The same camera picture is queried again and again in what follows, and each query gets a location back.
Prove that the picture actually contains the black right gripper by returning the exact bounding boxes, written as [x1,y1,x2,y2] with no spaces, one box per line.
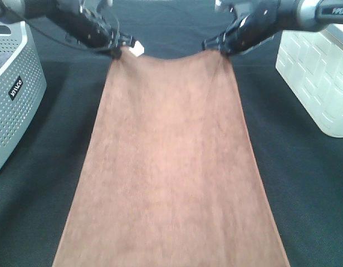
[202,5,275,55]

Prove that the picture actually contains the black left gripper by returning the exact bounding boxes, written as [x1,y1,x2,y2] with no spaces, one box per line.
[48,1,121,58]

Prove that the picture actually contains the brown towel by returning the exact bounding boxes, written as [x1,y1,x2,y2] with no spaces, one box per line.
[53,50,290,266]

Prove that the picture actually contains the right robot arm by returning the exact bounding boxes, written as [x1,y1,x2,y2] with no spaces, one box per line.
[202,1,343,56]

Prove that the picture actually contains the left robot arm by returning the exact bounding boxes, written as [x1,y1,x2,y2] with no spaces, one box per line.
[0,1,121,58]

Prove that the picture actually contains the grey perforated laundry basket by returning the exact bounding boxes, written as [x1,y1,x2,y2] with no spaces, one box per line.
[0,21,47,170]

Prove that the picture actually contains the white plastic basket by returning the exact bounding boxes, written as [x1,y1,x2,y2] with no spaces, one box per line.
[276,24,343,138]

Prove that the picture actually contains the black table cloth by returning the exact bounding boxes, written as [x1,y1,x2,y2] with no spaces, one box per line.
[0,1,343,266]

